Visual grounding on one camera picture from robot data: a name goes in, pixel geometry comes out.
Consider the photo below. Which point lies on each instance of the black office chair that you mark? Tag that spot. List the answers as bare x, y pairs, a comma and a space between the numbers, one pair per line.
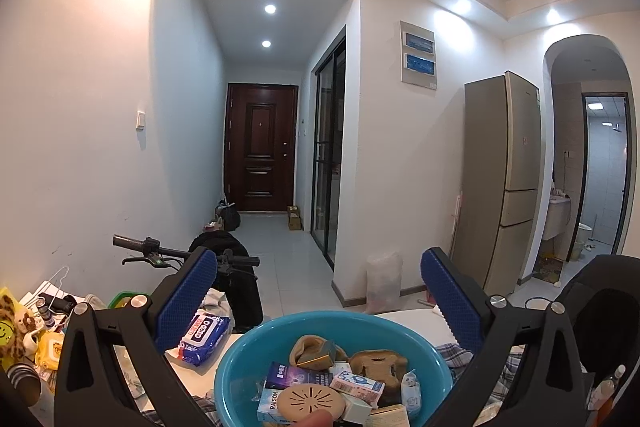
602, 301

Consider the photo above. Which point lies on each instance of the white wire hanger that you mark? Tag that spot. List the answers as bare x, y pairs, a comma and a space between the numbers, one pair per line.
52, 286

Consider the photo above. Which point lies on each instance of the beige refrigerator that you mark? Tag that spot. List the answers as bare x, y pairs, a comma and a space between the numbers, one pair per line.
500, 180

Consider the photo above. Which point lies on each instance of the white plastic bag on floor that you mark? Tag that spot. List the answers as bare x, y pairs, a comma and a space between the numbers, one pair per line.
383, 276

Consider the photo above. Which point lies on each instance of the white wall switch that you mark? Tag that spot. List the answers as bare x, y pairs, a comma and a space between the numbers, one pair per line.
140, 120

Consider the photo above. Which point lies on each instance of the grey electrical panel box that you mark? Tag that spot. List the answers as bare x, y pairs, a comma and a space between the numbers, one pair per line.
418, 56

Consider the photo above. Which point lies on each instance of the purple blue small box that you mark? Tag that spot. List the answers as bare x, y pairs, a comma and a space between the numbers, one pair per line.
281, 376

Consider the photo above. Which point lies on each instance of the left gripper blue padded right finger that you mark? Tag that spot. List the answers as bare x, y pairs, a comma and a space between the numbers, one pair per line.
460, 299

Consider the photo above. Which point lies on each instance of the small cardboard box by door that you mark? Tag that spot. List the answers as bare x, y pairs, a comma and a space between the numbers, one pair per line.
295, 222

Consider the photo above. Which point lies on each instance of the round tan vented disc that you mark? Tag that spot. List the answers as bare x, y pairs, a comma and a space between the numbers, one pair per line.
298, 401

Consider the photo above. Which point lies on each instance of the leopard plush toy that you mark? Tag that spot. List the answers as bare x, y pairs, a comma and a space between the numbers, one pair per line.
16, 323

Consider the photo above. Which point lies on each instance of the black electric scooter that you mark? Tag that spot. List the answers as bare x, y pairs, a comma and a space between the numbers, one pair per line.
235, 276

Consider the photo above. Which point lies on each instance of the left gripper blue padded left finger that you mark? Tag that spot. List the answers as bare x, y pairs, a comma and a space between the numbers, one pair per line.
175, 301

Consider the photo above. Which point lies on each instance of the dark brown entrance door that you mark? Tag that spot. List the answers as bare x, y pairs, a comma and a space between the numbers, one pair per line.
259, 146

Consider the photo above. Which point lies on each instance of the blue plastic basin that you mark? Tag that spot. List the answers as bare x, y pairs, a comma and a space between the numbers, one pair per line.
415, 334

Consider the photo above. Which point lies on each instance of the person's left hand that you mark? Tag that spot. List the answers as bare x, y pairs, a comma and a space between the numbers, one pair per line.
316, 419

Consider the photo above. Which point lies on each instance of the blue wet wipes pack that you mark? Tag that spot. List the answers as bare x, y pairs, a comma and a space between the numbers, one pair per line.
202, 338

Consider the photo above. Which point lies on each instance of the yellow green lidded container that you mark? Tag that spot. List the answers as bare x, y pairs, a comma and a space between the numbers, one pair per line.
128, 298

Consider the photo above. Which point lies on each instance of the black sliding glass door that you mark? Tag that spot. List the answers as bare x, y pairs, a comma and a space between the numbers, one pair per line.
329, 99

